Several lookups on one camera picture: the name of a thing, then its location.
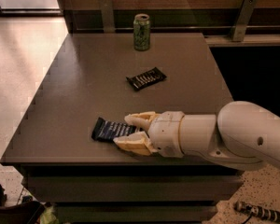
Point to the right metal bracket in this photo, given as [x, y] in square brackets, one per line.
[244, 15]

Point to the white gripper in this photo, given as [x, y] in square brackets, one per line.
[165, 133]

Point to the black striped cylinder tool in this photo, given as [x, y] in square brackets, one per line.
[257, 211]

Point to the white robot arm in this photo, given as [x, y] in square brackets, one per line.
[241, 136]

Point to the black snack bar wrapper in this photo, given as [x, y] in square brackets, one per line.
[146, 79]

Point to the metal bracket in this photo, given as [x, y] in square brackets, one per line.
[244, 15]
[107, 14]

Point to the dark chair seat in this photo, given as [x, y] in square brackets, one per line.
[24, 213]

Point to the blue rxbar blueberry bar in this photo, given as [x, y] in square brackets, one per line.
[106, 131]

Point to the grey drawer cabinet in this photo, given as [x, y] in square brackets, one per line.
[133, 194]

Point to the green soda can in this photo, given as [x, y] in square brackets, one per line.
[141, 32]

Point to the left metal bracket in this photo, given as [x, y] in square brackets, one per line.
[107, 14]

